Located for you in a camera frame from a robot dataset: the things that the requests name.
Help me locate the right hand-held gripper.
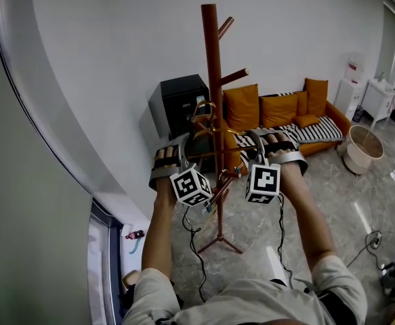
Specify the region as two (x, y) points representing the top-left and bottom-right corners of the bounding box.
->
(245, 129), (309, 204)

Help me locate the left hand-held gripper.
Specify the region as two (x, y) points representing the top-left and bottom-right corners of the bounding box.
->
(148, 132), (213, 207)

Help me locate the gold metal hanger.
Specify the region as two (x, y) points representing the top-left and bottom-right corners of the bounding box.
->
(186, 100), (264, 160)

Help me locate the person's left forearm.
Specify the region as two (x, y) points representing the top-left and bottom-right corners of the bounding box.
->
(141, 190), (178, 277)

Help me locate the person's right forearm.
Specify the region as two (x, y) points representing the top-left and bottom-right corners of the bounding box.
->
(280, 162), (339, 269)

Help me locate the person's left hand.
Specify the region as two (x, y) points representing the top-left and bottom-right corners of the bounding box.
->
(154, 144), (182, 161)

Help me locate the person's right hand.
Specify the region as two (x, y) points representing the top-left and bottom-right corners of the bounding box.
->
(263, 132), (296, 156)

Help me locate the black metal safe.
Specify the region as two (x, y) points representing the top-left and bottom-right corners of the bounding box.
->
(148, 74), (210, 174)

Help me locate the small flat orange pillow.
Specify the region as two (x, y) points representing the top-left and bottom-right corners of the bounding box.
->
(292, 113), (321, 129)

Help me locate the narrow orange sofa cushion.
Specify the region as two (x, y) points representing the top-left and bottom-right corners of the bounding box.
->
(295, 90), (309, 116)

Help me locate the black white striped blanket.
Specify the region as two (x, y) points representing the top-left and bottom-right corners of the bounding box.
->
(234, 91), (344, 150)

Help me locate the orange sofa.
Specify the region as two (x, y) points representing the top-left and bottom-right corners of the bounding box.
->
(222, 78), (352, 169)

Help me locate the white cabinet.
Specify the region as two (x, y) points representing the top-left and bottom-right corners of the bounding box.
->
(334, 51), (367, 121)

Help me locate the beige round basket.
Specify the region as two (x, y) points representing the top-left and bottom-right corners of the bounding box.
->
(342, 125), (385, 175)

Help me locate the brown wooden coat rack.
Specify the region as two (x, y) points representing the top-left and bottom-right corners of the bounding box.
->
(187, 2), (251, 255)

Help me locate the white table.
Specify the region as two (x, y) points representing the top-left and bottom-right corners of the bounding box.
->
(362, 78), (395, 127)

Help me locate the tan rounded dish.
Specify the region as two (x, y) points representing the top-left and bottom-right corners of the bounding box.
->
(121, 269), (142, 293)

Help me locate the white power strip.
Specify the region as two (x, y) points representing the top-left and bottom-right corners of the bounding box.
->
(369, 231), (383, 250)

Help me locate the person's grey shirt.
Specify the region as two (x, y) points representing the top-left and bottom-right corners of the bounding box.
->
(122, 255), (367, 325)

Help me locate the black backpack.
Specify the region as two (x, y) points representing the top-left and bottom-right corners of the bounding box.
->
(121, 281), (140, 321)

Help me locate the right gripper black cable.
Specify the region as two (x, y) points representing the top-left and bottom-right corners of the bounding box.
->
(276, 194), (295, 289)

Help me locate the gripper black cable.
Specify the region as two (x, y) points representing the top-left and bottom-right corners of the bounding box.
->
(276, 194), (295, 289)
(182, 204), (208, 304)

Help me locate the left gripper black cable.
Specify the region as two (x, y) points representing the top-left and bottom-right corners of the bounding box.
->
(182, 204), (208, 304)

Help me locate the black window frame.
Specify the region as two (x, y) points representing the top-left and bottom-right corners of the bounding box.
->
(87, 196), (125, 325)

